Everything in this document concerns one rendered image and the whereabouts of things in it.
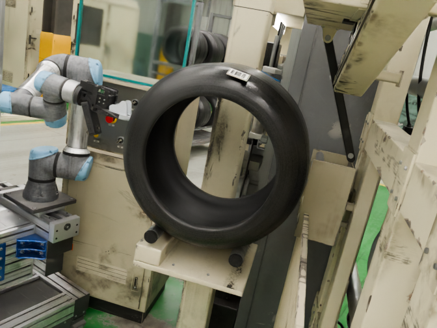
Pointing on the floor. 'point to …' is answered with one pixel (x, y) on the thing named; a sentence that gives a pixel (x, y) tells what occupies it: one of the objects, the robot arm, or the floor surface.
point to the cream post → (228, 138)
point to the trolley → (203, 120)
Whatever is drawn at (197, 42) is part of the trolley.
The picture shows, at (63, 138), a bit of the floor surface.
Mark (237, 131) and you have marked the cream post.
